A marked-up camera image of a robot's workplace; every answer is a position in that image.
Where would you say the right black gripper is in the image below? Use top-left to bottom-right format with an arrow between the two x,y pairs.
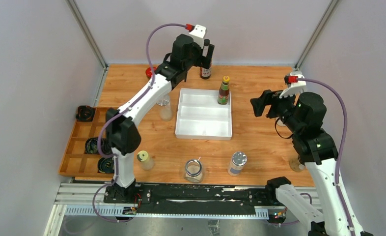
249,86 -> 302,133

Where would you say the black cap soy sauce bottle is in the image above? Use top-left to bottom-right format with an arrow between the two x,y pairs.
199,39 -> 211,80

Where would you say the yellow cap sauce bottle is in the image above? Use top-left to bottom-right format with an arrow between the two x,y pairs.
218,76 -> 230,105

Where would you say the white divided tray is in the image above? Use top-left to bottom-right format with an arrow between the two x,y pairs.
175,88 -> 233,141

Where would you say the silver lid peppercorn bottle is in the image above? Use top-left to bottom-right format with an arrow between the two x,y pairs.
227,151 -> 248,176

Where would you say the red lid brown jar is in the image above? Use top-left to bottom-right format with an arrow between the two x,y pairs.
145,66 -> 157,79

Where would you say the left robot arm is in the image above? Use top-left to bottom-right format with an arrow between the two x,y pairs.
105,34 -> 215,203

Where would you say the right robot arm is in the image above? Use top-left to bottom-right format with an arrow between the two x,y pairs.
250,90 -> 370,236

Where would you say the silver lid shaker jar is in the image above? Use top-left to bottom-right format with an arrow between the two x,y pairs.
156,93 -> 172,121

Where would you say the black cap grinder bottle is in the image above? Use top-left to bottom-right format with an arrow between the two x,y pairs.
289,156 -> 306,173

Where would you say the round glass jar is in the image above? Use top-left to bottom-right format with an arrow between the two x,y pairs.
184,159 -> 204,183

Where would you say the yellow lid spice bottle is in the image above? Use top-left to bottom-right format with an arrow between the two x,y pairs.
137,150 -> 155,171

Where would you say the dark coil in organizer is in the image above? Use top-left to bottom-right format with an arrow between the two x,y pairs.
97,157 -> 114,174

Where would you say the wooden compartment organizer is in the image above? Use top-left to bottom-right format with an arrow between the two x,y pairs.
58,107 -> 113,179

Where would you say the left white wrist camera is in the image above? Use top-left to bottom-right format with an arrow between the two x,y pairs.
188,25 -> 207,49

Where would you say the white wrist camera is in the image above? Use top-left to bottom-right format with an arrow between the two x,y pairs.
279,71 -> 306,98
188,25 -> 207,49

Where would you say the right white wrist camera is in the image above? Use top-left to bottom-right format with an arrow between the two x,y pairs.
279,71 -> 306,98

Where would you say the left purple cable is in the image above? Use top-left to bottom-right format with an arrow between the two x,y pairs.
92,23 -> 193,224

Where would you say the black coiled cable bundle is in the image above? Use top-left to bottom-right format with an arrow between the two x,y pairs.
75,105 -> 96,122

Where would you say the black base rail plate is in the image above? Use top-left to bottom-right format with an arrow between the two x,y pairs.
103,183 -> 285,216

